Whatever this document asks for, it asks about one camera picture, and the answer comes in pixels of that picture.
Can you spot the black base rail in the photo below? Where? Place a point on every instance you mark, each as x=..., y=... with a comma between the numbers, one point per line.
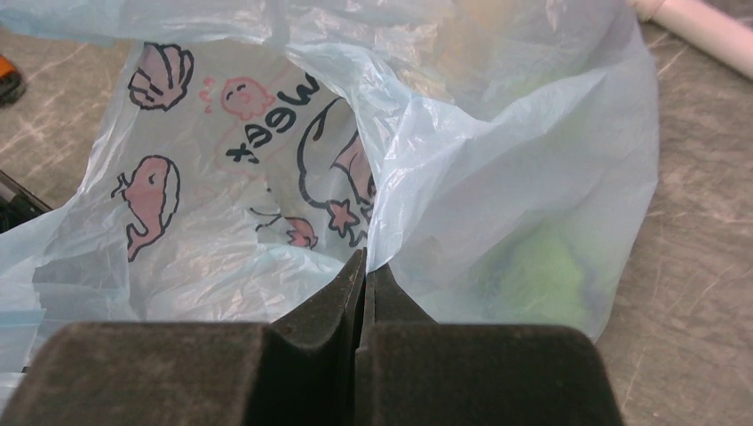
x=18, y=205

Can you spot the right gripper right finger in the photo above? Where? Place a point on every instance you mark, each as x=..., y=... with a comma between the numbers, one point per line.
x=412, y=370

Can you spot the blue printed plastic bag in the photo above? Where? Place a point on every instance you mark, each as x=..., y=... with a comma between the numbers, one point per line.
x=251, y=147

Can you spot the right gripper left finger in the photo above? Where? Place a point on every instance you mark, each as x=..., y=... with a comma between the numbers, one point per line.
x=297, y=370

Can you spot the white pvc pipe frame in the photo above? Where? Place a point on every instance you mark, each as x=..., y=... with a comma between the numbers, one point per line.
x=704, y=27

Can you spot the orange black small object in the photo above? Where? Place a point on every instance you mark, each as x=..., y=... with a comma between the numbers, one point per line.
x=13, y=85

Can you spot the green fake fruit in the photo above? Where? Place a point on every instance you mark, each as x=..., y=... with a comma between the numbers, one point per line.
x=538, y=278

